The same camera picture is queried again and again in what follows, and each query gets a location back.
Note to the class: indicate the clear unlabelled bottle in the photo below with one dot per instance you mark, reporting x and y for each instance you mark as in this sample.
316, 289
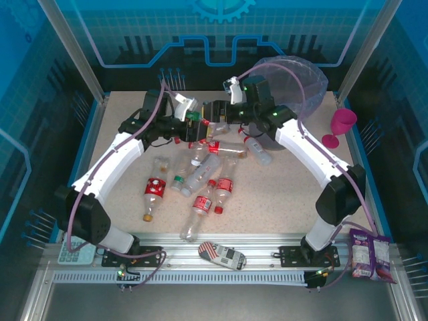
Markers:
220, 128

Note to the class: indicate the clear bottle red cap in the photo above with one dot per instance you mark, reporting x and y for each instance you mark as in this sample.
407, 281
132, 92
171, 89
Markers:
176, 140

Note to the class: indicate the clear bottle small white label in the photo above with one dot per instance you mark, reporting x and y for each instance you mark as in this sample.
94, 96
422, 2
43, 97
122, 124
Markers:
195, 160

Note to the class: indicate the white label bottle red cap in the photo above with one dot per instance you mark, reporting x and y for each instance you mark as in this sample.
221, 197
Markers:
255, 147

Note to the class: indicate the cola bottle red cap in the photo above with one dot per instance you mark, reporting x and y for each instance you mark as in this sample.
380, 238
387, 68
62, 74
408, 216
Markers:
224, 185

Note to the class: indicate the small clear bottle green cap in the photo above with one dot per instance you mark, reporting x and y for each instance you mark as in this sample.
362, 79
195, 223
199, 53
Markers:
178, 184

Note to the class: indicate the red label bottle orange cap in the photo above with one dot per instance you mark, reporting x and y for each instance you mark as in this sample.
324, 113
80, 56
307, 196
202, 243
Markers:
154, 189

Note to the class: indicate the crushed cola bottle red label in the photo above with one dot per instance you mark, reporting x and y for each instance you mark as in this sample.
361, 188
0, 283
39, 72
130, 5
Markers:
201, 204

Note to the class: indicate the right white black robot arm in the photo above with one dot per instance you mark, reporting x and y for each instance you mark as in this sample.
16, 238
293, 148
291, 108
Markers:
311, 147

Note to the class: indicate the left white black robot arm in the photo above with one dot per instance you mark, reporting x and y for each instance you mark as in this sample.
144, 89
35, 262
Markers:
110, 160

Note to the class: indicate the grey bin with plastic liner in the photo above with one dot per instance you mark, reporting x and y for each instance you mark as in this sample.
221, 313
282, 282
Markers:
291, 80

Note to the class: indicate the pink plastic goblet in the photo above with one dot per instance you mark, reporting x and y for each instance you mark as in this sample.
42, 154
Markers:
341, 122

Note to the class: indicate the flag print pouch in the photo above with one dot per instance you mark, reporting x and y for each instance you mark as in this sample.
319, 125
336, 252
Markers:
222, 255

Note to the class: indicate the left small circuit board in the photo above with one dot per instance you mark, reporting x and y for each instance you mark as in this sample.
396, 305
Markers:
124, 275

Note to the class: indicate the small circuit board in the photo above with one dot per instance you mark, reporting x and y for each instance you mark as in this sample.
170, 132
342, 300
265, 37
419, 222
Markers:
124, 275
320, 274

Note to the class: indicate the pale green calculator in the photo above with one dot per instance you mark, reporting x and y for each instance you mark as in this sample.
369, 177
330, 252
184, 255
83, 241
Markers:
75, 255

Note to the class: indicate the right small circuit board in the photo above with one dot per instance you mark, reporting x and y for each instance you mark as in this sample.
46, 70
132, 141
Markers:
320, 274

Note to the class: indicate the white purple snack bag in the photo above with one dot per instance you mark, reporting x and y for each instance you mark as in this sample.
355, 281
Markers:
382, 261

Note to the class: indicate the aluminium frame post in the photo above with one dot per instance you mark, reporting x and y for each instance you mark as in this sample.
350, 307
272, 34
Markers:
73, 50
368, 50

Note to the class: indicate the aluminium mounting rail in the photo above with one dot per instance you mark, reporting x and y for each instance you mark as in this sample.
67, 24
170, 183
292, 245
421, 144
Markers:
261, 244

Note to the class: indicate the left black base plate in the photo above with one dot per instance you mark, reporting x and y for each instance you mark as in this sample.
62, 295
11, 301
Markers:
147, 255

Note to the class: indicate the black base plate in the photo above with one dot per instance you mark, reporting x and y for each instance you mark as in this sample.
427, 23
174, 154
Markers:
291, 255
147, 255

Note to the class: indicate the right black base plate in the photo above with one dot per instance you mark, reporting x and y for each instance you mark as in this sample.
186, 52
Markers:
291, 255

